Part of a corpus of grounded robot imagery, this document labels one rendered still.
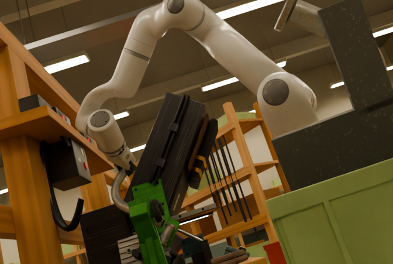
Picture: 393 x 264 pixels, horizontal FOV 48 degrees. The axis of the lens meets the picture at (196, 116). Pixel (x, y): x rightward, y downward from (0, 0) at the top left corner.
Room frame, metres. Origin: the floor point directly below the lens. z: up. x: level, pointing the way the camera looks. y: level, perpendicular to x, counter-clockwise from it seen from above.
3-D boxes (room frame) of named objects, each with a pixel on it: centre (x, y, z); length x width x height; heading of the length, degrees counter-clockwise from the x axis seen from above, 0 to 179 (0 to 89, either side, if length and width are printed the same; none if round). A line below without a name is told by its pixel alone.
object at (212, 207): (1.85, 0.23, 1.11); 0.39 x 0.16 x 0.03; 92
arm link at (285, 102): (1.09, -0.23, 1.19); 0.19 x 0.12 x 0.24; 157
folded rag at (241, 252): (1.24, 0.04, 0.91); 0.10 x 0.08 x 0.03; 161
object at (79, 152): (1.65, 0.53, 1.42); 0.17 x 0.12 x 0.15; 2
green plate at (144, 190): (1.69, 0.26, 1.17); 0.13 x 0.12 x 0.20; 2
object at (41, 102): (1.47, 0.54, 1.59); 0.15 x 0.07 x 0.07; 2
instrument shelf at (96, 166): (1.75, 0.59, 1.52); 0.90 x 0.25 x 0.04; 2
